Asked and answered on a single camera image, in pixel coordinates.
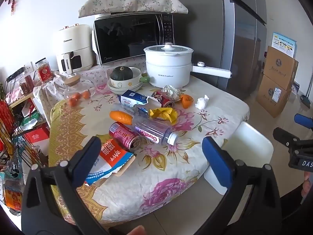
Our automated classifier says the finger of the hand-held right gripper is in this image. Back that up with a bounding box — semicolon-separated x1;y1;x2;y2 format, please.
273;127;313;152
294;114;313;133

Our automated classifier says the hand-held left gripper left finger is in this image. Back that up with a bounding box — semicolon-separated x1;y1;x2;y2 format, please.
22;135;110;235

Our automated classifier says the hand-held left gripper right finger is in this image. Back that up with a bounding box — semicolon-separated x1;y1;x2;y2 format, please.
202;136;289;235

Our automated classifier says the white plastic bin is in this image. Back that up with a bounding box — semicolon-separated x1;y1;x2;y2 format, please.
203;121;274;195

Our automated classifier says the red striped drink can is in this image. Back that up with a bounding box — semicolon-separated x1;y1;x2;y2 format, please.
109;122;142;152

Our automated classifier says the orange carrot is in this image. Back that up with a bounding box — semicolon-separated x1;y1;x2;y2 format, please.
109;111;133;125

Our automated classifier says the white tissue ball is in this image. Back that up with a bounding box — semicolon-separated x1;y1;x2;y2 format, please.
195;95;210;110

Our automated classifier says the clear plastic bottle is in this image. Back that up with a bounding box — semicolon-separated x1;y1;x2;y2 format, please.
120;108;178;145

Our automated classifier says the blue milk carton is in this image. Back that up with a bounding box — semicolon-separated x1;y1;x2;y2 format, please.
117;90;150;108

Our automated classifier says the round orange peel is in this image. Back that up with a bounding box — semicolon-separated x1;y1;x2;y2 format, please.
180;94;194;109

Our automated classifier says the yellow foil wrapper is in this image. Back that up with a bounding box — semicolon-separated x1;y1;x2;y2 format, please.
149;107;179;125

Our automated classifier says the red cartoon drink can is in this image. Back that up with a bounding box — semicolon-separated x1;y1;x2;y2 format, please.
151;90;175;108

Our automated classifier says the white paper towel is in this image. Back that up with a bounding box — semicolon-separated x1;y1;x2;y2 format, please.
163;85;182;101

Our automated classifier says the person's right hand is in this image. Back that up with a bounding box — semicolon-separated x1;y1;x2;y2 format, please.
302;172;313;198

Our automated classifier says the person's left hand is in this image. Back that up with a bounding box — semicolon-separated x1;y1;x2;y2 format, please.
128;225;145;235

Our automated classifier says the cardboard box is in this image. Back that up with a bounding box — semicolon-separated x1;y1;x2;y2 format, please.
263;45;299;91
255;75;293;118

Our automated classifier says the red box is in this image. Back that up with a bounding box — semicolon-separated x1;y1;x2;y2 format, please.
23;127;51;150

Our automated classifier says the glass jar with wooden lid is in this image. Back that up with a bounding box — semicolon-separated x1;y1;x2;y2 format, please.
64;75;96;107

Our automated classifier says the green packet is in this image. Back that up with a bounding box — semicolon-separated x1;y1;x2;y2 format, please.
21;111;40;131

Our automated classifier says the white flowered bowl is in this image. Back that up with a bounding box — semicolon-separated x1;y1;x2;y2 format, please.
108;67;151;90

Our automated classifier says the blue and white box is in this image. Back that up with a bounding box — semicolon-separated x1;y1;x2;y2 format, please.
272;32;298;59

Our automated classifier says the green pumpkin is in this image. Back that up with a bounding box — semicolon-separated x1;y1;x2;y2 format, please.
110;67;134;81

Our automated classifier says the orange packet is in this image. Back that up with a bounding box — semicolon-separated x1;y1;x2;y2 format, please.
0;171;25;216

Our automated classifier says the red label glass jar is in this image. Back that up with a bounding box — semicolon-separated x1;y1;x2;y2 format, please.
35;58;53;84

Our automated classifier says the glass jar of red sticks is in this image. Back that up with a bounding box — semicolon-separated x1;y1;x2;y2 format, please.
18;75;35;95

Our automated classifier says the white electric cooking pot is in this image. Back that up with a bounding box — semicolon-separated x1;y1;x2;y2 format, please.
143;43;232;89

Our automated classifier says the cream air fryer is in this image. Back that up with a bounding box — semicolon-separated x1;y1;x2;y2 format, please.
52;24;94;75

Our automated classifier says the black microwave oven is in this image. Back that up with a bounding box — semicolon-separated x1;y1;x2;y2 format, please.
92;13;175;65

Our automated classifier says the grey refrigerator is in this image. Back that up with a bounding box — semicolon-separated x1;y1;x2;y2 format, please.
166;0;267;99

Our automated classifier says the glass pot lid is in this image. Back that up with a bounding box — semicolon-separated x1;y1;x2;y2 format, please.
144;43;194;55

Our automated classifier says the floral cloth cover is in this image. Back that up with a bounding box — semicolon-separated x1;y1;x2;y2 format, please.
78;0;189;18

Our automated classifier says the black wire rack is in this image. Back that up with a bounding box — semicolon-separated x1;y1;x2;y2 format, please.
0;71;49;174

